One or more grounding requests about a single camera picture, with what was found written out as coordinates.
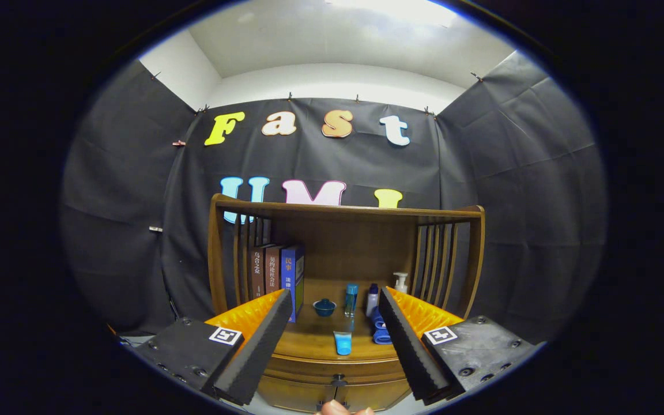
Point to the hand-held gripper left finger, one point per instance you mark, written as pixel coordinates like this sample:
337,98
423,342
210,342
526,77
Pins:
260,346

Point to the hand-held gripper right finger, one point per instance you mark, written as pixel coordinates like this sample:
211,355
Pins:
412,346

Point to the wooden drawer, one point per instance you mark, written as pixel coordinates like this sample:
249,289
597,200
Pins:
309,369

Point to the blue cosmetic tube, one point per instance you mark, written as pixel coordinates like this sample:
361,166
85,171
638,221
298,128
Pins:
343,343

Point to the wooden cabinet door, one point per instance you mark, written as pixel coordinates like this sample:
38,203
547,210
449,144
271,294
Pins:
291,395
372,395

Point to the wooden countertop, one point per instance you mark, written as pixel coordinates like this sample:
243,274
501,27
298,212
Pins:
320,334

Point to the wooden cabinet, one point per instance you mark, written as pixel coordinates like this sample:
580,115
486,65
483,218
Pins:
355,248

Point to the blue folded towel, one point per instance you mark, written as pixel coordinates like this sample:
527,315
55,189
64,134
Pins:
379,331

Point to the white bottle blue cap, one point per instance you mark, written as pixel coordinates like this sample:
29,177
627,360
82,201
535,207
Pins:
372,300

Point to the white pump bottle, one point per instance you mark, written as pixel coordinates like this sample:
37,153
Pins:
401,283

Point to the blue lidded teacup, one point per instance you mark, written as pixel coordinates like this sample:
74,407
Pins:
324,308

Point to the dark brown book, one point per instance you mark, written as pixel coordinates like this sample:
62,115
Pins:
257,271

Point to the clear blue bottle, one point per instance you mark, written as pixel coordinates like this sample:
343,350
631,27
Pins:
351,300

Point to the reddish brown book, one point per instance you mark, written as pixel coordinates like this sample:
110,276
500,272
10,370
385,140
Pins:
272,268

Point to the blue book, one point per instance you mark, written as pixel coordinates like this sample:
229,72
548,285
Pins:
289,271

